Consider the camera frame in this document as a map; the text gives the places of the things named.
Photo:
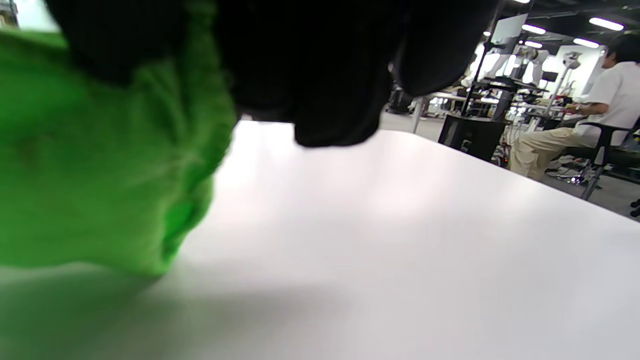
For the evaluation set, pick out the person's right hand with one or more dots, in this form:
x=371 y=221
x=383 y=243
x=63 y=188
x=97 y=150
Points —
x=320 y=60

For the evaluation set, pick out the green towel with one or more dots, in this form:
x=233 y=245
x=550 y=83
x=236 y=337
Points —
x=90 y=175

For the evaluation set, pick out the black computer tower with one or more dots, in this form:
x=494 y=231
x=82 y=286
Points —
x=472 y=135

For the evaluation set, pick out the ceiling light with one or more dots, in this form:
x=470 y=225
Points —
x=534 y=29
x=586 y=43
x=606 y=23

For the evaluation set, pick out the black side chair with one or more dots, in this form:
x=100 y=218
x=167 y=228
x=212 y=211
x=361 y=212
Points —
x=615 y=157

